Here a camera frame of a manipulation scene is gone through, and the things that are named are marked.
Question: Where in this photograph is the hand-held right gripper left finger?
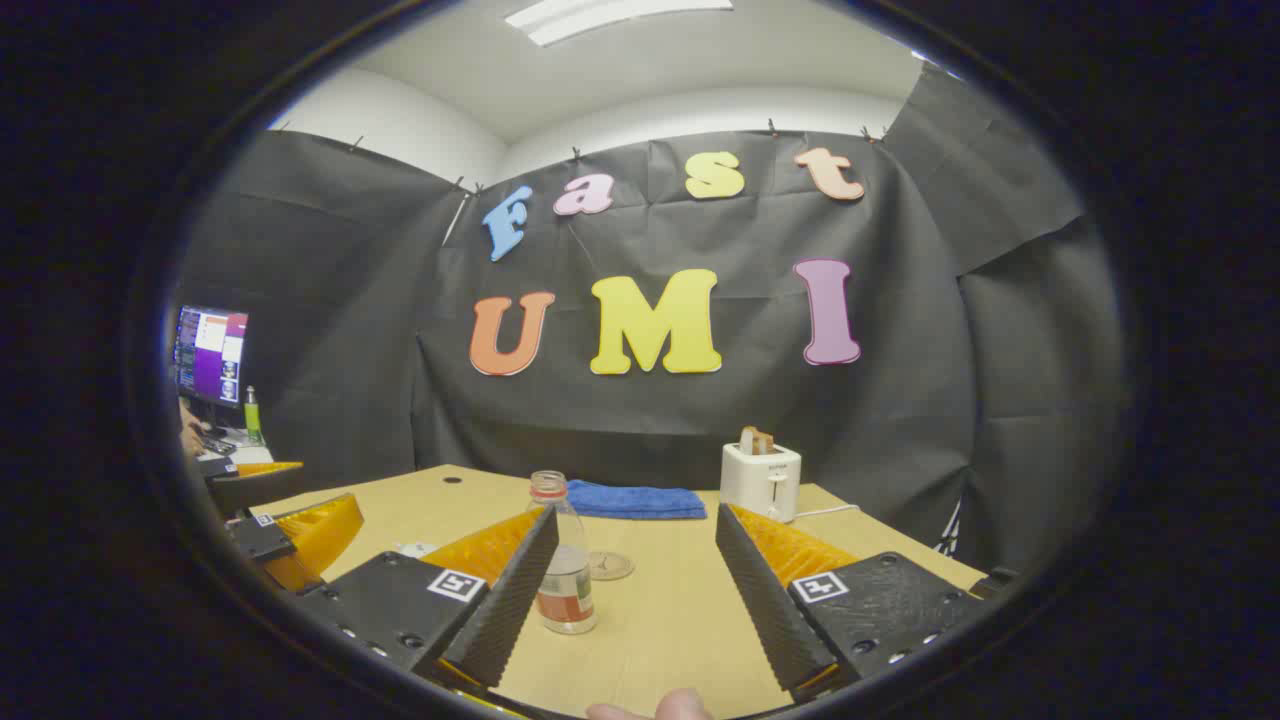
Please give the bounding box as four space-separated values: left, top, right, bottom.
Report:
295 505 561 696

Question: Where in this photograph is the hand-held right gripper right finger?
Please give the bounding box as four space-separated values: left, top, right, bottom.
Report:
715 503 991 701

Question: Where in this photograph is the clear plastic water bottle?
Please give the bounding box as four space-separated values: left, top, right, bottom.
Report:
527 470 599 636

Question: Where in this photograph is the white side desk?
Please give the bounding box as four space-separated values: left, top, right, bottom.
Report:
195 425 276 466

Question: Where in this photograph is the white toaster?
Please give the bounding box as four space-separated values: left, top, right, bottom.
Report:
720 442 803 524

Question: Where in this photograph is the computer monitor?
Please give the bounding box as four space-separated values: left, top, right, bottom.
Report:
172 305 249 406

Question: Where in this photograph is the blue folded towel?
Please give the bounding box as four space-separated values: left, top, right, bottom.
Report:
566 479 708 522

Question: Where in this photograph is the black backdrop cloth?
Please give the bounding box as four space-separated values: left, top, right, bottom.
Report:
175 65 1126 576

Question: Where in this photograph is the ceiling light panel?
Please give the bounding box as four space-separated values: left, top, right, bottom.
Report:
503 0 736 48

